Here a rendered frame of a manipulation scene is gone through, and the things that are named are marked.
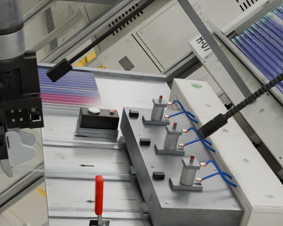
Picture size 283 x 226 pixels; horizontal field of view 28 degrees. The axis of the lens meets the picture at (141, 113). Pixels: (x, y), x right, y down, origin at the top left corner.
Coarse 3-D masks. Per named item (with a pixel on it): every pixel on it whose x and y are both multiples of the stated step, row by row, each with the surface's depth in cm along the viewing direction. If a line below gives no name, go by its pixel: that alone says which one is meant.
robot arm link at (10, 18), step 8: (0, 0) 78; (8, 0) 79; (16, 0) 80; (0, 8) 79; (8, 8) 79; (16, 8) 81; (0, 16) 79; (8, 16) 80; (16, 16) 81; (0, 24) 80; (8, 24) 80; (16, 24) 81; (0, 32) 80; (8, 32) 81
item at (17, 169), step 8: (0, 168) 94; (16, 168) 94; (24, 168) 95; (32, 168) 95; (40, 168) 96; (48, 168) 96; (56, 168) 96; (64, 168) 97; (72, 168) 97; (80, 168) 98; (64, 176) 97; (72, 176) 97; (80, 176) 97; (88, 176) 98; (104, 176) 98; (112, 176) 99; (120, 176) 99; (128, 176) 99
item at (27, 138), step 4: (12, 128) 94; (16, 128) 94; (20, 132) 94; (24, 132) 94; (20, 136) 95; (24, 136) 95; (28, 136) 95; (32, 136) 95; (8, 140) 94; (24, 140) 95; (28, 140) 95; (32, 140) 96; (8, 144) 94; (28, 144) 96; (32, 144) 96
